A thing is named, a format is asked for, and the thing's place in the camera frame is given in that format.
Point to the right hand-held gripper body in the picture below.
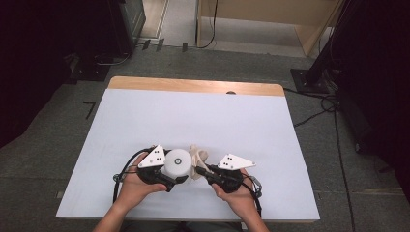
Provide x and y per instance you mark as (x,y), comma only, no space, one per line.
(232,162)

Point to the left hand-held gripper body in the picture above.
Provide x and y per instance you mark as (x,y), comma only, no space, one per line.
(151,159)

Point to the beige waffle cloth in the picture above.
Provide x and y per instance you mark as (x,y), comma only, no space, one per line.
(199,156)

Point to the person's left hand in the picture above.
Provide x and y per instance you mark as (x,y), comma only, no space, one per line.
(135,188)

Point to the wooden table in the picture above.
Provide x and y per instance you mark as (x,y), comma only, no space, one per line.
(193,85)

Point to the black tape corner mark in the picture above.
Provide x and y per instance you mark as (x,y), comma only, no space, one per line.
(91,108)

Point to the black flat stand base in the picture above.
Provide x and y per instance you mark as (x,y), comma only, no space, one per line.
(90,72)

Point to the black metal stand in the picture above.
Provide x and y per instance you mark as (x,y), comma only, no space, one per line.
(317,69)

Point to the black cabinet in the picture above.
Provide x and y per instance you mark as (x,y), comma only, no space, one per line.
(129,25)

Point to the dark curtain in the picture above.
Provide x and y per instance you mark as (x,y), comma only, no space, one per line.
(380,80)
(32,64)

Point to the light wooden shelf unit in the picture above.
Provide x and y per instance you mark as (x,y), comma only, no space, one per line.
(257,9)

